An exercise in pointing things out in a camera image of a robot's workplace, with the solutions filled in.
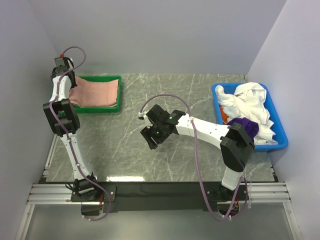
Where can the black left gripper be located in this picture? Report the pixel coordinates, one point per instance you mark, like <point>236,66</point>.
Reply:
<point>74,82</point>

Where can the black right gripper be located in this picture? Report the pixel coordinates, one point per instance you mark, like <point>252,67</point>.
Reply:
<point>147,133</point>

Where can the pink towel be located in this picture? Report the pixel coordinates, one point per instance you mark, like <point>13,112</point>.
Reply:
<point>89,94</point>

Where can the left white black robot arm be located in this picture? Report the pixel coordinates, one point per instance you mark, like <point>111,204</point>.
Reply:
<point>64,122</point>

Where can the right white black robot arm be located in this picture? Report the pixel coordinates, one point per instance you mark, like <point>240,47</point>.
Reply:
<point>233,141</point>

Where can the green plastic tray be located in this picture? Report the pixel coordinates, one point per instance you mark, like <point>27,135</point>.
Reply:
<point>93,110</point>

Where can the orange towel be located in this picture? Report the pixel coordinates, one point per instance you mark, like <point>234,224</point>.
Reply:
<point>224,116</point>

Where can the white crumpled towel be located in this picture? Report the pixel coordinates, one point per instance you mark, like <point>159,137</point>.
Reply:
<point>248,102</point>

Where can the purple towel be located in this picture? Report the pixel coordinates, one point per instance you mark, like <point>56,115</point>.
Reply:
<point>251,127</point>

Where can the blue plastic bin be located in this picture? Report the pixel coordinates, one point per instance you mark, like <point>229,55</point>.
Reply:
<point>277,127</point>

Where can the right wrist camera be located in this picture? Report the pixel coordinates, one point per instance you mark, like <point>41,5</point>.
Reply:
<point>142,116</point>

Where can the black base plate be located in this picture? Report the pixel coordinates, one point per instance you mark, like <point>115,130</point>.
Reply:
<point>163,196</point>

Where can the aluminium frame rail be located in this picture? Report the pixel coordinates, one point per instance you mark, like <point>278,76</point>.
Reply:
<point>250,193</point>

